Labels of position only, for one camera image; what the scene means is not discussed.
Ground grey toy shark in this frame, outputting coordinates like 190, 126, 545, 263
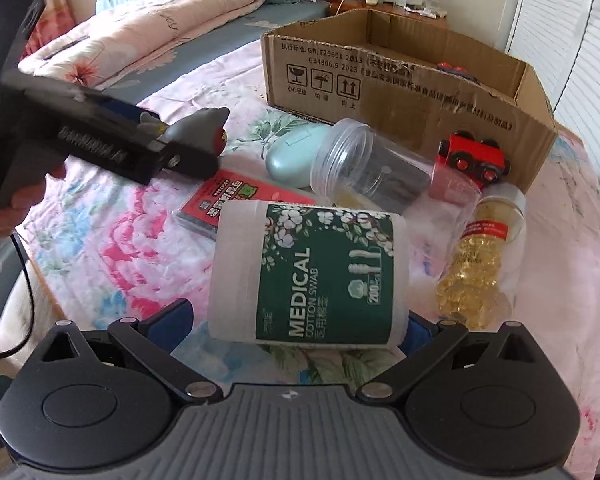
137, 107, 230, 157

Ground fish oil capsule bottle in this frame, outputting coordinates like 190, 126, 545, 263
436, 183, 527, 332

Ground light blue earbuds case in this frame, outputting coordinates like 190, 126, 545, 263
265, 124, 332, 188

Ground medical cotton swab jar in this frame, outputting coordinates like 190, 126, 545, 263
208, 200, 411, 349

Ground black toy car red wheels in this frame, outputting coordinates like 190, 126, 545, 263
436, 62, 479, 84

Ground person's left hand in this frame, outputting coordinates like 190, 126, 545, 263
0, 162, 67, 238

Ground red card game box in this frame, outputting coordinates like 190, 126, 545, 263
174, 169, 316, 240

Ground pink floral quilt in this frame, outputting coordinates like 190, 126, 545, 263
19, 0, 265, 90

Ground clear empty plastic jar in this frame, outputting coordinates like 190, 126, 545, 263
309, 119, 481, 244

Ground red toy train car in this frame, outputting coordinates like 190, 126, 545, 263
436, 130, 510, 190

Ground wooden nightstand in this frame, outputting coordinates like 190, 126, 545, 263
326, 0, 449, 29

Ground brown cardboard box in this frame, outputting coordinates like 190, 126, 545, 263
261, 10, 558, 191

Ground white louvered wardrobe doors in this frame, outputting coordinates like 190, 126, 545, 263
506, 0, 600, 176

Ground black cable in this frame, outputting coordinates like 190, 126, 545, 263
0, 233, 38, 360

